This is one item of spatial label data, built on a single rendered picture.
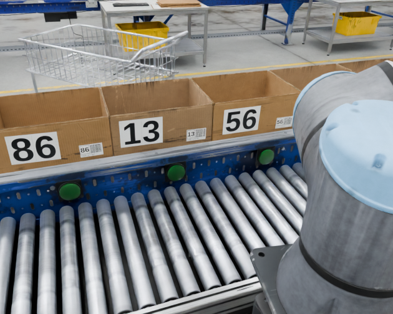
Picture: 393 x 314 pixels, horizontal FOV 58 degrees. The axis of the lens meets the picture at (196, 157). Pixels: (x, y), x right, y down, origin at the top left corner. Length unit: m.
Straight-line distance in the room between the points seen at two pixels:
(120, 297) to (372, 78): 0.82
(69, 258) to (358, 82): 0.94
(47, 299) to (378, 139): 0.93
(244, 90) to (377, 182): 1.40
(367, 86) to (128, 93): 1.16
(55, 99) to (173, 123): 0.50
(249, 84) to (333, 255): 1.37
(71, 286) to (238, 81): 1.13
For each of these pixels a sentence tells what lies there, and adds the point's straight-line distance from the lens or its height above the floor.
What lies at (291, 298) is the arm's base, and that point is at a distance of 0.53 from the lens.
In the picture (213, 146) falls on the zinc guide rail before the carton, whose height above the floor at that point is 0.89.
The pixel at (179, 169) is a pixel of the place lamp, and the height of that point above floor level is 0.83.
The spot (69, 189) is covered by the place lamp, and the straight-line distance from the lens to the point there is 1.33.
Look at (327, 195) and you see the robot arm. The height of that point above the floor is 1.36.
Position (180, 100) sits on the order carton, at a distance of 1.64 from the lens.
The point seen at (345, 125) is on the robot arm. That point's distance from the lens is 0.42.
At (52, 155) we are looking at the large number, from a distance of 1.34.
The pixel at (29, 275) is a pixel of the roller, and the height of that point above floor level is 0.74.
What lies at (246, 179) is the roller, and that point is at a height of 0.75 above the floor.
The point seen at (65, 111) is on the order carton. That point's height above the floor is 0.96.
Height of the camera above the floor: 1.60
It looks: 32 degrees down
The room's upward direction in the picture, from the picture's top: 2 degrees clockwise
